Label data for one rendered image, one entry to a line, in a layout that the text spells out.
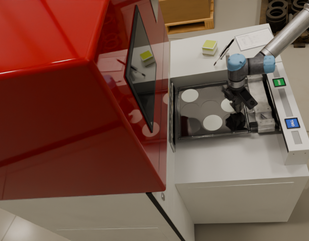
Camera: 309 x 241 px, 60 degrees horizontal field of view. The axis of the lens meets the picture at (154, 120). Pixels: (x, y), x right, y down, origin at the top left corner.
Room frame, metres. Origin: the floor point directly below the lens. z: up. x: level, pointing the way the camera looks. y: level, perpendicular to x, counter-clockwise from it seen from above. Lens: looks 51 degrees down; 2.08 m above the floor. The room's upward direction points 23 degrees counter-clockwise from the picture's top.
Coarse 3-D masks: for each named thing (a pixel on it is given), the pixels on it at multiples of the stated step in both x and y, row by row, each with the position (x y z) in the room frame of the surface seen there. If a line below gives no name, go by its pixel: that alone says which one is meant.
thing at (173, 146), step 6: (174, 90) 1.13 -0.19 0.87; (174, 96) 1.09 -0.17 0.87; (174, 102) 1.04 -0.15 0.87; (174, 108) 1.00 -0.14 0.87; (174, 114) 0.96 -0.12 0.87; (174, 120) 0.92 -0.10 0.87; (174, 126) 0.88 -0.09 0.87; (174, 132) 0.84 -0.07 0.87; (174, 138) 0.81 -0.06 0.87; (174, 144) 0.76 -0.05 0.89; (174, 150) 0.74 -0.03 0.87
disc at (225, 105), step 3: (225, 99) 0.89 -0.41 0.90; (222, 102) 0.88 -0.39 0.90; (225, 102) 0.87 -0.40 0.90; (228, 102) 0.86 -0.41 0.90; (231, 102) 0.86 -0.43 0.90; (222, 105) 0.86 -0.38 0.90; (225, 105) 0.85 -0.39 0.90; (228, 105) 0.85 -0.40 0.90; (222, 108) 0.84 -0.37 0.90; (225, 108) 0.84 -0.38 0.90; (228, 108) 0.83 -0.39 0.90; (231, 108) 0.82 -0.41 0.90; (228, 111) 0.81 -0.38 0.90; (231, 111) 0.80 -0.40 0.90
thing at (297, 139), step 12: (276, 72) 0.88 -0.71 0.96; (288, 84) 0.77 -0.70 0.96; (276, 96) 0.74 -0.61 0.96; (288, 96) 0.71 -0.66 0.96; (276, 108) 0.67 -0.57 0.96; (288, 108) 0.65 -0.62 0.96; (300, 120) 0.56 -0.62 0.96; (288, 132) 0.53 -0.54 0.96; (300, 132) 0.51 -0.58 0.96; (288, 144) 0.48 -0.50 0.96; (300, 144) 0.46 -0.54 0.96; (288, 156) 0.45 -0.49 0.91; (300, 156) 0.43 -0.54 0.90
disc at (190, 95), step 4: (184, 92) 1.06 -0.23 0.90; (188, 92) 1.05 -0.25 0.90; (192, 92) 1.04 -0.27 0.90; (196, 92) 1.02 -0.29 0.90; (184, 96) 1.03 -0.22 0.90; (188, 96) 1.02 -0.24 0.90; (192, 96) 1.01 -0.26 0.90; (196, 96) 1.00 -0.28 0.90; (184, 100) 1.00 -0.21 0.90; (188, 100) 0.99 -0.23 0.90; (192, 100) 0.98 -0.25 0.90
